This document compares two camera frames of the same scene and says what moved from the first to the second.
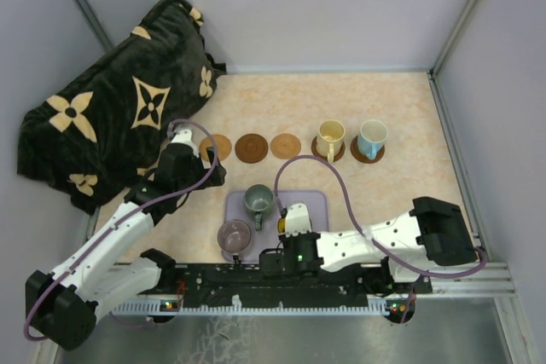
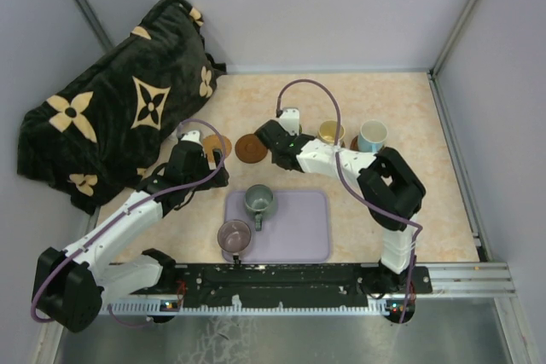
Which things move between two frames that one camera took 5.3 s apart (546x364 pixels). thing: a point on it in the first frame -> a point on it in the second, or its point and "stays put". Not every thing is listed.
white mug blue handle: (372, 137) stays put
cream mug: (330, 137) stays put
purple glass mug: (234, 236) stays put
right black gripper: (287, 240) -> (294, 136)
